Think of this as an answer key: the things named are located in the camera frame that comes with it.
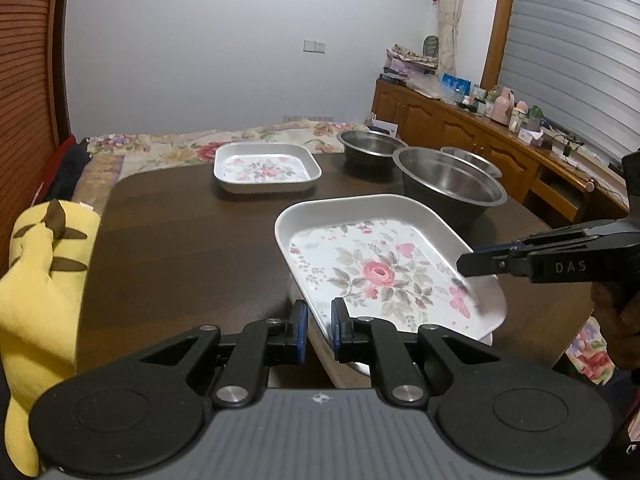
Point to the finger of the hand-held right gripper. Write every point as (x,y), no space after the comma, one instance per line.
(480,264)
(550,239)

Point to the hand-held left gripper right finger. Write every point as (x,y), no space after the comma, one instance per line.
(336,330)

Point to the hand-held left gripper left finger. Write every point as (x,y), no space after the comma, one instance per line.
(300,332)

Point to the large floral white plate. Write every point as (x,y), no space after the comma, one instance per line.
(380,270)

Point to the large stainless steel bowl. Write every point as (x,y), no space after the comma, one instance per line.
(450,185)

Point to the person's right hand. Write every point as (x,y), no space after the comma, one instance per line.
(615,320)

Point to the white power strip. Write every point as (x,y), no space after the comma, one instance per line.
(565,140)

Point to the white tissue box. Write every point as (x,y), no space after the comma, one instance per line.
(530,136)

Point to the green plant bottle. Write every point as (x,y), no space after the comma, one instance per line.
(535,117)

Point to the pink lidded cup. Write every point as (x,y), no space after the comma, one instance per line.
(518,117)

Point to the pink thermos jug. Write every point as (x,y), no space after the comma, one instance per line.
(502,106)

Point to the wooden sideboard cabinet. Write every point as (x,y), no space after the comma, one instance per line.
(450,122)

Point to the white paper bag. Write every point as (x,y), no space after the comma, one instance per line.
(386,127)

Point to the small floral white plate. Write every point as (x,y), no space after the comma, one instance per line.
(265,167)

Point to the blue boxes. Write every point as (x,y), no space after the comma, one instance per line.
(456,82)

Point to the clear plastic bags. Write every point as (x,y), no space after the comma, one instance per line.
(430,87)

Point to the grey window blind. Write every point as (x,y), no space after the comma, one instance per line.
(575,45)

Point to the floral fabric pile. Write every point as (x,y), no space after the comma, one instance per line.
(407,57)

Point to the small desk fan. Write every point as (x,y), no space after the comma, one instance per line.
(431,46)

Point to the floral bed quilt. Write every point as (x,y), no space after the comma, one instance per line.
(165,147)

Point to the cream patterned curtain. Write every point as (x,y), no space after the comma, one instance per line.
(450,15)

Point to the yellow plush toy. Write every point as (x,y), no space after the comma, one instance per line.
(40,280)

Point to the brown slatted wardrobe door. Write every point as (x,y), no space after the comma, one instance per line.
(27,85)

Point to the wall socket row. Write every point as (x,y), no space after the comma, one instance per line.
(307,118)

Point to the wooden window frame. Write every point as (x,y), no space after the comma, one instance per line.
(495,30)

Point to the white wall switch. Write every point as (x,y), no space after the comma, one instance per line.
(314,46)

